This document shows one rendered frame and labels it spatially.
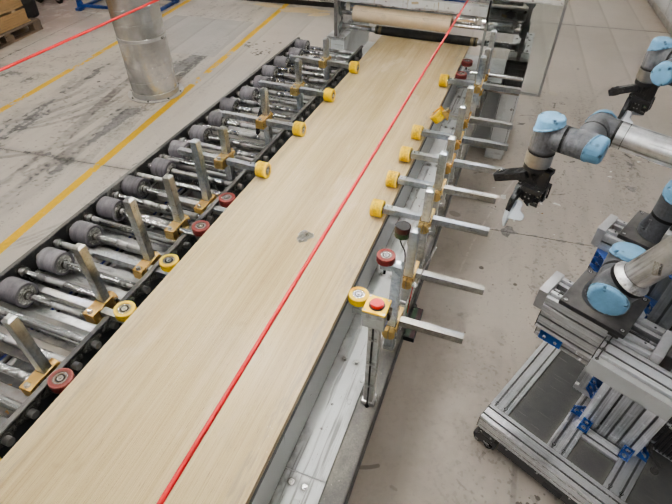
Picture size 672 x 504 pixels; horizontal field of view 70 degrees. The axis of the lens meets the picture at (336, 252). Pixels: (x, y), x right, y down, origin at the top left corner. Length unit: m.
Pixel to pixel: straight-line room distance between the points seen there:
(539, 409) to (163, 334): 1.71
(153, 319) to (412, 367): 1.47
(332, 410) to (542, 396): 1.12
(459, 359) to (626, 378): 1.22
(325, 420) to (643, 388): 1.05
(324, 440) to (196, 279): 0.79
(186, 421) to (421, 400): 1.41
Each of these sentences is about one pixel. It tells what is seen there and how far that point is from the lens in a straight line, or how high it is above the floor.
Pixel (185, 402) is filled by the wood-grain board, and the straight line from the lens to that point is 1.66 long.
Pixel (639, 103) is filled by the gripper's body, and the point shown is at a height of 1.44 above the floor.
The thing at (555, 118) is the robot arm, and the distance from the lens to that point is 1.46.
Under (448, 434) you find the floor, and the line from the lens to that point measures 2.61.
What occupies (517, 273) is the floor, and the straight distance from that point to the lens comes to 3.44.
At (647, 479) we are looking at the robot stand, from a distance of 2.59.
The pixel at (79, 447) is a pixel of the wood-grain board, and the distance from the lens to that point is 1.70.
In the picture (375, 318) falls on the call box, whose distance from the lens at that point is 1.40.
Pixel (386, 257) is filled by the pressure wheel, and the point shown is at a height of 0.90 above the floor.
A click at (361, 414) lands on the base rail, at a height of 0.70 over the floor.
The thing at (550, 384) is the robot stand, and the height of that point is 0.21.
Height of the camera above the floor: 2.28
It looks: 43 degrees down
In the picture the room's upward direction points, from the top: straight up
